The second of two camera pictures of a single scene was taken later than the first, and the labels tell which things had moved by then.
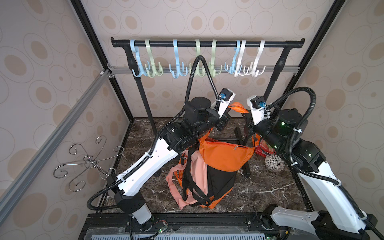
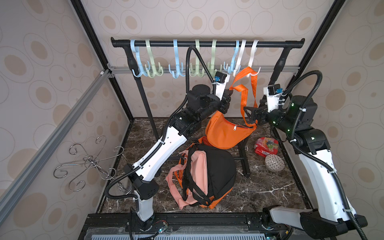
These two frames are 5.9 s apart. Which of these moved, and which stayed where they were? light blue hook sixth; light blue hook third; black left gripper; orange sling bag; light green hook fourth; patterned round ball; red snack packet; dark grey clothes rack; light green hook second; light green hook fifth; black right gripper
Moved: orange sling bag; black left gripper; black right gripper
Stayed: patterned round ball; dark grey clothes rack; light blue hook third; light green hook second; light blue hook sixth; red snack packet; light green hook fourth; light green hook fifth
